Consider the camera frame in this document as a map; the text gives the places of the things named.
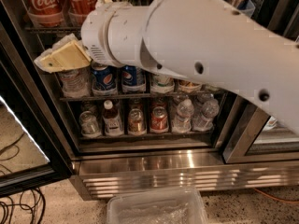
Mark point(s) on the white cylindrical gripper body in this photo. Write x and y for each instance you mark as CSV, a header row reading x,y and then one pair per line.
x,y
91,32

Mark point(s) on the red coca-cola can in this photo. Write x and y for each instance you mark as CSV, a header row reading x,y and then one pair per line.
x,y
80,9
47,13

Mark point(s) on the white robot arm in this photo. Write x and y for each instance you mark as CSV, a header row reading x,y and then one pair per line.
x,y
205,41

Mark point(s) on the front left Pepsi can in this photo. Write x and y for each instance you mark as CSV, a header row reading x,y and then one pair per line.
x,y
104,79

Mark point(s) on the pepsi can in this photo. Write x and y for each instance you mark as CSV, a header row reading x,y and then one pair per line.
x,y
104,79
133,79

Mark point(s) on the front right Pepsi can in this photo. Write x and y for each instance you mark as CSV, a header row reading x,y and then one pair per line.
x,y
133,79

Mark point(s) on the silver can bottom shelf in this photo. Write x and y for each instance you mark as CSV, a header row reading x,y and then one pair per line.
x,y
89,125

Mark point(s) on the gold can bottom shelf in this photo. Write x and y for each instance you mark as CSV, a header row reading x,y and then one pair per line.
x,y
136,123

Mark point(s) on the gold brown can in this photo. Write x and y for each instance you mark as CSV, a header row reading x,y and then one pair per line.
x,y
187,86

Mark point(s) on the small red Coke can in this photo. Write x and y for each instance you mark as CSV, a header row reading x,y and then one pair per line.
x,y
159,120

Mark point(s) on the open glass fridge door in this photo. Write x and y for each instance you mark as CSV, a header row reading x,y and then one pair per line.
x,y
29,158

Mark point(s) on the right closed fridge door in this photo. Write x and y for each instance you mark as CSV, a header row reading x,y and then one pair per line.
x,y
258,137

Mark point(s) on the front clear water bottle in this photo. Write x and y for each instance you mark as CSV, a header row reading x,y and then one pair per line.
x,y
75,83

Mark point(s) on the brown juice bottle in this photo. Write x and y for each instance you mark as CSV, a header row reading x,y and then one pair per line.
x,y
112,119

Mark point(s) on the left bottom water bottle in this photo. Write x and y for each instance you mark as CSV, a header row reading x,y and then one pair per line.
x,y
182,120

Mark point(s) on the clear plastic bin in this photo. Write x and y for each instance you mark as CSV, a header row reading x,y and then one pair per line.
x,y
176,205

